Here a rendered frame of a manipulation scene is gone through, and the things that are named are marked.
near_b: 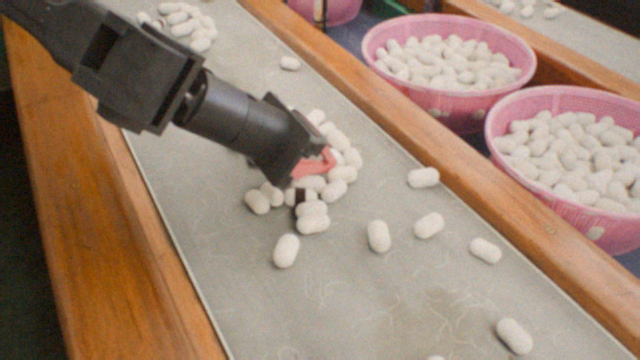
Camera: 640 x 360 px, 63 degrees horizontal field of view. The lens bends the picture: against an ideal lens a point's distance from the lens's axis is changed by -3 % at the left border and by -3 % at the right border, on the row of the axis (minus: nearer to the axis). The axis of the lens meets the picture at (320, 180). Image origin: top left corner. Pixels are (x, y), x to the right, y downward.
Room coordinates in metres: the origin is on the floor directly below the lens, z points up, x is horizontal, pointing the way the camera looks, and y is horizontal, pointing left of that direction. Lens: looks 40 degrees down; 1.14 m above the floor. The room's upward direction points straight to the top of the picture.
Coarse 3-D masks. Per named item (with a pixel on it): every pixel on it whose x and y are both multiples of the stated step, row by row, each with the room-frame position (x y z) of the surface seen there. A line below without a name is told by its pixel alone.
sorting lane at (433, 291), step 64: (128, 0) 1.04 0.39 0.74; (192, 0) 1.04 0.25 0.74; (256, 64) 0.76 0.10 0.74; (192, 192) 0.46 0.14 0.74; (384, 192) 0.46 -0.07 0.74; (448, 192) 0.46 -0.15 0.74; (192, 256) 0.36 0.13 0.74; (256, 256) 0.36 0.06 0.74; (320, 256) 0.36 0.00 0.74; (384, 256) 0.36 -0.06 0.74; (448, 256) 0.36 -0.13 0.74; (512, 256) 0.36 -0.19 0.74; (256, 320) 0.28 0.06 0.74; (320, 320) 0.28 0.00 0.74; (384, 320) 0.28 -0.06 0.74; (448, 320) 0.28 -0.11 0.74; (576, 320) 0.28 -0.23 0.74
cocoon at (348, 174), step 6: (336, 168) 0.48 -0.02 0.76; (342, 168) 0.48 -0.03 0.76; (348, 168) 0.48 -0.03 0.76; (354, 168) 0.48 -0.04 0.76; (330, 174) 0.47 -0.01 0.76; (336, 174) 0.47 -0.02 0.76; (342, 174) 0.47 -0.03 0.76; (348, 174) 0.47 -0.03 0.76; (354, 174) 0.47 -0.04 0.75; (330, 180) 0.47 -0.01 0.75; (348, 180) 0.47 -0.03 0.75; (354, 180) 0.47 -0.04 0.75
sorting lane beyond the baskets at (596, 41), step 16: (480, 0) 1.04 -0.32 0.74; (512, 0) 1.04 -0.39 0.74; (512, 16) 0.96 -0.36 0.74; (544, 16) 0.97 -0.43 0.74; (560, 16) 0.97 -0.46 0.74; (576, 16) 0.97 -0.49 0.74; (544, 32) 0.89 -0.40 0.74; (560, 32) 0.89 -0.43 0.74; (576, 32) 0.89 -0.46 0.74; (592, 32) 0.90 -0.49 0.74; (608, 32) 0.90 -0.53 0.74; (576, 48) 0.83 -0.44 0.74; (592, 48) 0.83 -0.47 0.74; (608, 48) 0.83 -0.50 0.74; (624, 48) 0.83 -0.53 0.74; (608, 64) 0.77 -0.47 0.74; (624, 64) 0.77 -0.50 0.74
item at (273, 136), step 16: (272, 96) 0.50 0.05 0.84; (256, 112) 0.43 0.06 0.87; (272, 112) 0.44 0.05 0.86; (288, 112) 0.46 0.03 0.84; (256, 128) 0.42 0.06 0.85; (272, 128) 0.43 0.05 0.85; (288, 128) 0.44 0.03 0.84; (304, 128) 0.43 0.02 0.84; (240, 144) 0.41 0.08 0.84; (256, 144) 0.42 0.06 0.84; (272, 144) 0.42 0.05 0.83; (288, 144) 0.43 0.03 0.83; (304, 144) 0.42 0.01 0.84; (256, 160) 0.44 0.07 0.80; (272, 160) 0.43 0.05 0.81; (288, 160) 0.41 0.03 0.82; (272, 176) 0.41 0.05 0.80; (288, 176) 0.41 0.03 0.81
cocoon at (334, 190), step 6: (336, 180) 0.46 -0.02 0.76; (342, 180) 0.46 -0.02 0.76; (324, 186) 0.45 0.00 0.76; (330, 186) 0.44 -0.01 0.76; (336, 186) 0.45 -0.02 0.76; (342, 186) 0.45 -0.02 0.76; (324, 192) 0.44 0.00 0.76; (330, 192) 0.44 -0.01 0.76; (336, 192) 0.44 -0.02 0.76; (342, 192) 0.44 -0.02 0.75; (324, 198) 0.44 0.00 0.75; (330, 198) 0.43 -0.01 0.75; (336, 198) 0.44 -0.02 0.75
